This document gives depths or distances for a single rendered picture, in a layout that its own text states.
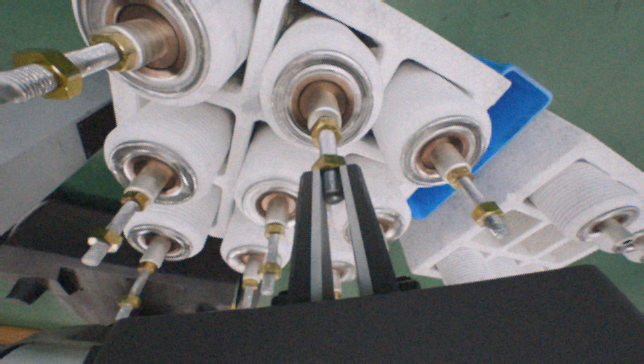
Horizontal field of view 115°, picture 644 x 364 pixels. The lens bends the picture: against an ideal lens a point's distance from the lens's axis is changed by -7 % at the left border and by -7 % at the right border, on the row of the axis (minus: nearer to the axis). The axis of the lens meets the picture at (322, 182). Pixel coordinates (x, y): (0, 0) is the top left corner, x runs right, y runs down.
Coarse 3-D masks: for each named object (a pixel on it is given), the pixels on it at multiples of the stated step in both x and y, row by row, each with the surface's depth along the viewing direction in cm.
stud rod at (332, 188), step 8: (320, 136) 13; (328, 136) 13; (320, 144) 12; (328, 144) 12; (320, 152) 12; (328, 152) 11; (336, 152) 12; (328, 176) 10; (336, 176) 10; (328, 184) 10; (336, 184) 10; (328, 192) 9; (336, 192) 9; (328, 200) 10; (336, 200) 10
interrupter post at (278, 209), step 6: (276, 198) 23; (270, 204) 23; (276, 204) 23; (282, 204) 23; (288, 204) 24; (270, 210) 22; (276, 210) 22; (282, 210) 22; (288, 210) 23; (270, 216) 21; (276, 216) 21; (282, 216) 22; (270, 222) 21; (276, 222) 21; (282, 222) 21; (264, 228) 22
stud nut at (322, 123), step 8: (320, 120) 13; (328, 120) 13; (336, 120) 13; (312, 128) 13; (320, 128) 13; (328, 128) 13; (336, 128) 13; (312, 136) 13; (336, 136) 13; (336, 144) 14
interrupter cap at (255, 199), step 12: (264, 180) 21; (276, 180) 21; (288, 180) 22; (252, 192) 22; (264, 192) 22; (276, 192) 22; (288, 192) 22; (252, 204) 23; (264, 204) 24; (252, 216) 24; (264, 216) 25; (288, 216) 25; (288, 228) 26
